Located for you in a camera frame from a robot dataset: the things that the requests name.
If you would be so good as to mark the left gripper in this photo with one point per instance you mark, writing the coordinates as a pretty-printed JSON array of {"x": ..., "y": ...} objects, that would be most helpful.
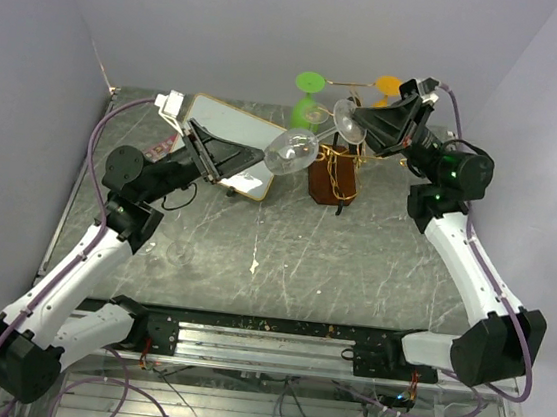
[{"x": 217, "y": 157}]

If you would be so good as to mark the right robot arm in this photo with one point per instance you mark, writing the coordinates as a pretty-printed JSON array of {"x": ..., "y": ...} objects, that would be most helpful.
[{"x": 501, "y": 344}]

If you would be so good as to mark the gold framed whiteboard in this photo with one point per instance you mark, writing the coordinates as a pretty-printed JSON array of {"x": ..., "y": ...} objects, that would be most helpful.
[{"x": 228, "y": 122}]

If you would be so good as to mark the aluminium rail frame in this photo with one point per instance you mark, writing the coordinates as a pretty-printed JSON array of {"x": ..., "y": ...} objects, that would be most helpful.
[{"x": 301, "y": 347}]

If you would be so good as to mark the orange wine glass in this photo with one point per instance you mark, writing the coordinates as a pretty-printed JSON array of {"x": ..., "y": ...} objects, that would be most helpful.
[{"x": 389, "y": 87}]

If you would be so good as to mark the clear wine glass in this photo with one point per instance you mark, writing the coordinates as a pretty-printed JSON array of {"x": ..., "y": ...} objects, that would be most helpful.
[
  {"x": 180, "y": 253},
  {"x": 314, "y": 114},
  {"x": 297, "y": 149},
  {"x": 149, "y": 249}
]

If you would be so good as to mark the pink card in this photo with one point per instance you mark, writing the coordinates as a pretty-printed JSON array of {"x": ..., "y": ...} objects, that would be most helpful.
[{"x": 161, "y": 149}]

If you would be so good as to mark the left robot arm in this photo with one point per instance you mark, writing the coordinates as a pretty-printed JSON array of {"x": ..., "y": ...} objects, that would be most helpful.
[{"x": 39, "y": 338}]

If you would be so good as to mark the gold wire glass rack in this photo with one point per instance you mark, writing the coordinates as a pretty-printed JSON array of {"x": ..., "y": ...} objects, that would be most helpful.
[{"x": 332, "y": 177}]

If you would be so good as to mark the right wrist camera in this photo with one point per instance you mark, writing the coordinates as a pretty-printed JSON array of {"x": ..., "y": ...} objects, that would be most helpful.
[{"x": 427, "y": 90}]

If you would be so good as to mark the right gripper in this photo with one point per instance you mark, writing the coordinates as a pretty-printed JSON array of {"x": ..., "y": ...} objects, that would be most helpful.
[{"x": 396, "y": 127}]

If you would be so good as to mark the green wine glass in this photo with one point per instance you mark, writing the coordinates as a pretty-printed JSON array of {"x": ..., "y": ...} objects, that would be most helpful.
[{"x": 309, "y": 83}]

